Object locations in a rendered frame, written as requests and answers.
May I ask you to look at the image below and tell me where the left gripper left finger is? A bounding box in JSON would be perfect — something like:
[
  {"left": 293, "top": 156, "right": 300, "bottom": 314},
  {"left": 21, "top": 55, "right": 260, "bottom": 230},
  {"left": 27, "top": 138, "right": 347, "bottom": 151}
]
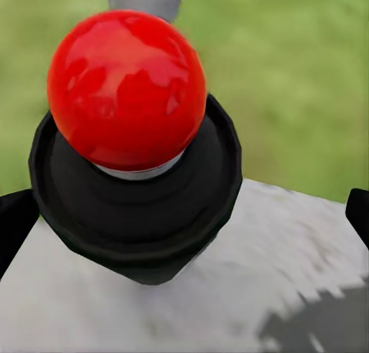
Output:
[{"left": 0, "top": 188, "right": 40, "bottom": 277}]

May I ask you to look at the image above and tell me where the insectifuge atomizer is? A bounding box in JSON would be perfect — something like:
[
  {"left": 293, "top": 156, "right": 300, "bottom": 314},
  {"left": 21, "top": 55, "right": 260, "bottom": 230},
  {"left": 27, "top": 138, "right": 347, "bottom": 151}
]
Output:
[{"left": 28, "top": 0, "right": 243, "bottom": 285}]

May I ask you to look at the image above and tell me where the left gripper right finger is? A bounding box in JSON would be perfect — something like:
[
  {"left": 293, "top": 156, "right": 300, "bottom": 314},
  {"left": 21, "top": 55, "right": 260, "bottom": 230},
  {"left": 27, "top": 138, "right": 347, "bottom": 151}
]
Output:
[{"left": 345, "top": 188, "right": 369, "bottom": 248}]

